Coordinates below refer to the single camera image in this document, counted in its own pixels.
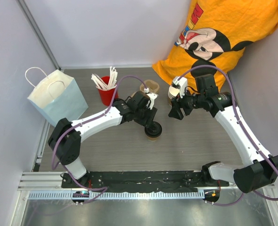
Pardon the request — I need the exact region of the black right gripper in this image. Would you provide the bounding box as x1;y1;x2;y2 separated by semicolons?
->
169;86;205;120

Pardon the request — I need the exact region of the black coffee cup lid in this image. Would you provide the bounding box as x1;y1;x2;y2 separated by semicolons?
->
144;121;162;138

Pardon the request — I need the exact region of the light blue paper bag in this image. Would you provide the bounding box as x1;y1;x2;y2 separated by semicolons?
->
25;67;88;127

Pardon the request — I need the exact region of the brown paper cup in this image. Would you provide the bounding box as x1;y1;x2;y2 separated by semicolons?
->
147;136;159;141

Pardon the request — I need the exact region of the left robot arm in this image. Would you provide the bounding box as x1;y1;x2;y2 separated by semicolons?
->
48;91;162;188

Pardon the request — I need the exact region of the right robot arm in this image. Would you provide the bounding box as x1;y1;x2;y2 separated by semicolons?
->
168;74;278;194

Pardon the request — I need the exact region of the stack of paper cups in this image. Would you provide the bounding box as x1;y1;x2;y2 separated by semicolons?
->
168;86;180;106

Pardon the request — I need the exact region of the stack of cardboard cup carriers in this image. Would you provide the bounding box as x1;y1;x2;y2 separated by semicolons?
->
139;80;160;94

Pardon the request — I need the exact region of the red straw holder cup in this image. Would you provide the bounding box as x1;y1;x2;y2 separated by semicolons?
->
97;76;115;106

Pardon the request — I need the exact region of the bundle of wrapped white straws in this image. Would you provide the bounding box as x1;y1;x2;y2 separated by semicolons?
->
90;66;119;90

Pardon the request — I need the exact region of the orange Mickey Mouse cloth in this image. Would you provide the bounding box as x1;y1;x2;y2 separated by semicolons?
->
152;0;278;88

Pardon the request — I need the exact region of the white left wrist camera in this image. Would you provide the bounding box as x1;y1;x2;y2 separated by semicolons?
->
144;88;158;110

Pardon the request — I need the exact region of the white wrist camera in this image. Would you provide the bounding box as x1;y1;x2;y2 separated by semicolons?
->
144;88;158;110
172;76;188;98

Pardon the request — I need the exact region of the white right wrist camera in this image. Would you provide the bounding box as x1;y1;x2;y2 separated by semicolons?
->
172;76;188;98

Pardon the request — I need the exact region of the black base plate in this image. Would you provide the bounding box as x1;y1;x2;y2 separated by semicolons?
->
60;170;229;202

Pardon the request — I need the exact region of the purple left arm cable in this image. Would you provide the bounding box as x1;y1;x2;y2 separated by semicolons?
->
51;74;150;204

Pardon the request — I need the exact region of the aluminium frame rail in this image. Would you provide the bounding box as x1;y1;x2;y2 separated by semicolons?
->
16;0;61;70

